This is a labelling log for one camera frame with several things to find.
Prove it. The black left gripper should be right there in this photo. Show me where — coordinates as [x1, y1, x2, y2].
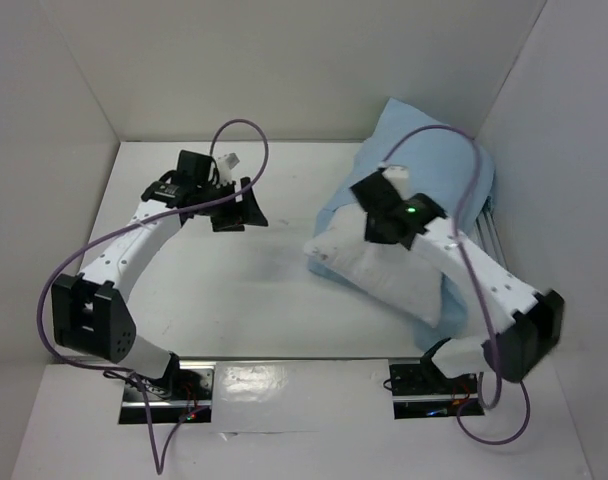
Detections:
[196, 177, 268, 233]

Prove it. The white pillow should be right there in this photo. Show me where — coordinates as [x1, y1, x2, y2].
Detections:
[303, 203, 442, 327]

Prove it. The light blue pillowcase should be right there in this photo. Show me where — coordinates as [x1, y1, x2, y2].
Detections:
[318, 98, 469, 351]

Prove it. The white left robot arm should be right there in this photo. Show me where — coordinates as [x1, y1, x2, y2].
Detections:
[51, 150, 268, 399]

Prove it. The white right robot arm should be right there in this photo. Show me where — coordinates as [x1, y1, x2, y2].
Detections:
[351, 171, 565, 392]

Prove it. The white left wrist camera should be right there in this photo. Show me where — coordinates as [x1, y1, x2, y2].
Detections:
[211, 153, 240, 187]

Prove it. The aluminium side rail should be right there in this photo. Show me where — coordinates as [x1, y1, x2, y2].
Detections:
[453, 138, 510, 271]

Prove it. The aluminium table edge rail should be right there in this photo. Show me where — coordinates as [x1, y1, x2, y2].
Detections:
[50, 355, 422, 365]

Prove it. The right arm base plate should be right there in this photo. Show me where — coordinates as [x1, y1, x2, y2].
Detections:
[382, 363, 484, 420]

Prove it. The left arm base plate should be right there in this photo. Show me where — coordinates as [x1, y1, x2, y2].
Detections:
[118, 361, 216, 425]

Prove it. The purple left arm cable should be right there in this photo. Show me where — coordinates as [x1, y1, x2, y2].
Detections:
[36, 118, 271, 475]

